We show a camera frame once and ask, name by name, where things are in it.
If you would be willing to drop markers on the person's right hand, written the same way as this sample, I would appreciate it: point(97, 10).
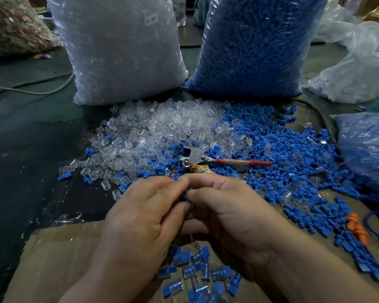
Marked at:
point(240, 217)

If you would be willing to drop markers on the person's left hand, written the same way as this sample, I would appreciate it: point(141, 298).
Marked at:
point(135, 224)

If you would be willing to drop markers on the person's left thumb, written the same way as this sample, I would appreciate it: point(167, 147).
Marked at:
point(175, 220)

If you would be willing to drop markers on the person's right thumb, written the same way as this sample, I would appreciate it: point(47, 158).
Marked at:
point(205, 198)

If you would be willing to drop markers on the person's right forearm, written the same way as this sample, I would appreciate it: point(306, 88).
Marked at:
point(319, 274)

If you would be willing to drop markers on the person's left forearm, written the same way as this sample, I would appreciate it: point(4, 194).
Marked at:
point(113, 287)

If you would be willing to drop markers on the heap of assembled blue-clear parts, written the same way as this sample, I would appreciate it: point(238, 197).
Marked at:
point(195, 265)

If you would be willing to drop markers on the pile of clear plastic caps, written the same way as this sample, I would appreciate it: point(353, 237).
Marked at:
point(158, 129)

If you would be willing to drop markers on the pile of blue plastic plugs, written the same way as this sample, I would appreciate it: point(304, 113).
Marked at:
point(290, 154)

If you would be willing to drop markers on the clear plastic wrap scrap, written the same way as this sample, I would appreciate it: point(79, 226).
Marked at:
point(66, 219)

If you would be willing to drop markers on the brown cardboard sheet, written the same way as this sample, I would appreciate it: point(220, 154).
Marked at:
point(56, 265)

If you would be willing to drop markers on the orange plastic plug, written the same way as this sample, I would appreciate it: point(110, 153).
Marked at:
point(357, 228)

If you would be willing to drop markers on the large bag of blue plugs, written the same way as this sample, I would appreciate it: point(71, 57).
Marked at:
point(255, 47)

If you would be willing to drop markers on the large bag of clear caps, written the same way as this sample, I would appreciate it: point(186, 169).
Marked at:
point(123, 53)

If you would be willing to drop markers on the small bag of blue parts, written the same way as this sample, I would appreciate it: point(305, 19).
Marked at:
point(366, 148)

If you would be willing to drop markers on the clear plastic bottle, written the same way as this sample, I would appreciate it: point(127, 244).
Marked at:
point(179, 11)

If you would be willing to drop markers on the crumpled clear plastic bag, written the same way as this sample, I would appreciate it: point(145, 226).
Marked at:
point(360, 59)

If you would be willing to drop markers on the small orange and blue part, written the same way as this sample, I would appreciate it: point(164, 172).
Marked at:
point(43, 56)

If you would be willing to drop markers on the bag of mixed coloured scraps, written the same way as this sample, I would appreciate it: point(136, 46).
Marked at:
point(15, 25)

